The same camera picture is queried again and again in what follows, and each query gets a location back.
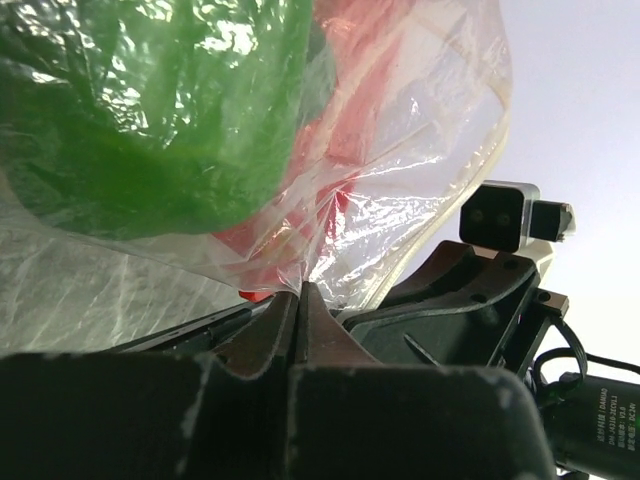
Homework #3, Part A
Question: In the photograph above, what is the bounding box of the green bell pepper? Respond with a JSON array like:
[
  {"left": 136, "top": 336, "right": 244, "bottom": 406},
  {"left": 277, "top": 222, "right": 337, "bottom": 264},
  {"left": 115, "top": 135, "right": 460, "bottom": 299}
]
[{"left": 1, "top": 1, "right": 313, "bottom": 241}]

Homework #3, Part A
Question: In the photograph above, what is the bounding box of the clear zip top bag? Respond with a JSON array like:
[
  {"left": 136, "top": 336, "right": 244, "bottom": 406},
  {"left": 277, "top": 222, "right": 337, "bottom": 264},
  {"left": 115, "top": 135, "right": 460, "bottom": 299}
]
[{"left": 1, "top": 1, "right": 512, "bottom": 310}]

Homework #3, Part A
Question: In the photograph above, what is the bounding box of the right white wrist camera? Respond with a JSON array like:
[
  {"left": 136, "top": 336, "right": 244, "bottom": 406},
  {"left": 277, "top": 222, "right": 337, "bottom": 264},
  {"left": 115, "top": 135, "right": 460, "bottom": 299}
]
[{"left": 458, "top": 181, "right": 576, "bottom": 280}]

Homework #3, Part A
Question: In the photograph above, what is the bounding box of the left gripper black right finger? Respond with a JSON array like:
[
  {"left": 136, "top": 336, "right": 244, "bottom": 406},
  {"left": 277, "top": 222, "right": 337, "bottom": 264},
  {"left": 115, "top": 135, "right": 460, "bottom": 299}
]
[{"left": 285, "top": 283, "right": 555, "bottom": 479}]

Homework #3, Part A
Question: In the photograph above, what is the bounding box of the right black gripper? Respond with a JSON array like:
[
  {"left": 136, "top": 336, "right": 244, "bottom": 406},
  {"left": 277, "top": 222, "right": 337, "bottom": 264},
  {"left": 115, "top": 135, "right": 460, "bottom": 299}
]
[{"left": 344, "top": 241, "right": 639, "bottom": 479}]

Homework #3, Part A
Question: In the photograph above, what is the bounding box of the red tomato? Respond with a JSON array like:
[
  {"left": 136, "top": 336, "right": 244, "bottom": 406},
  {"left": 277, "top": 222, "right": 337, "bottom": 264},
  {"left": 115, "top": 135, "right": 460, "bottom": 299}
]
[{"left": 214, "top": 1, "right": 418, "bottom": 302}]

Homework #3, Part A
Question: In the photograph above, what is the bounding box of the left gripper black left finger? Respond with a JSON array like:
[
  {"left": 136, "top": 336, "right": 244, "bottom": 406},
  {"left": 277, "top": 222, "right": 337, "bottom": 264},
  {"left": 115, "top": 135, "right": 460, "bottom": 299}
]
[{"left": 1, "top": 292, "right": 298, "bottom": 479}]

